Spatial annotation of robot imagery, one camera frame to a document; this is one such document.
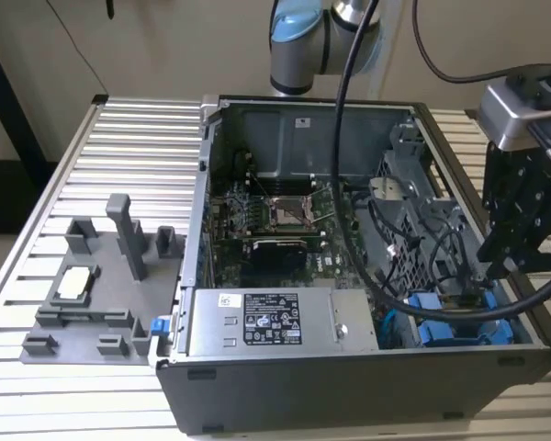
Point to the hard disk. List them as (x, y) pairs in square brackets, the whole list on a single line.
[(424, 305)]

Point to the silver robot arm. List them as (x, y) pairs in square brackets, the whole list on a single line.
[(294, 46)]

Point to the metal disk bay cage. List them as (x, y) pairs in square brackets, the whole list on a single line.
[(397, 216)]

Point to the empty blue disk carrier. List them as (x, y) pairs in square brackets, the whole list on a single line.
[(441, 333)]

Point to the CPU socket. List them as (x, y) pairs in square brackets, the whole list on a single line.
[(294, 213)]

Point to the black graphics card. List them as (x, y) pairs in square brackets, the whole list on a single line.
[(280, 255)]

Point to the locking lever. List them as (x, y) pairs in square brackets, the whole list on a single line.
[(262, 188)]

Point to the dark grey PC case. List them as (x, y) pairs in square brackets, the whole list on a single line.
[(303, 395)]

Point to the green motherboard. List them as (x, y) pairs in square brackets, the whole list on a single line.
[(222, 257)]

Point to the silver power supply unit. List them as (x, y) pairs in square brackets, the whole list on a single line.
[(211, 321)]

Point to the blue plastic latch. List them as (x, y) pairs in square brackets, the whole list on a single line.
[(160, 327)]

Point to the grey parts rack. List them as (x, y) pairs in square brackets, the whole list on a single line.
[(110, 285)]

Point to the silver CPU chip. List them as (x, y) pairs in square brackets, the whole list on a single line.
[(75, 281)]

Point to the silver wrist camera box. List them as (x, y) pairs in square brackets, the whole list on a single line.
[(505, 115)]

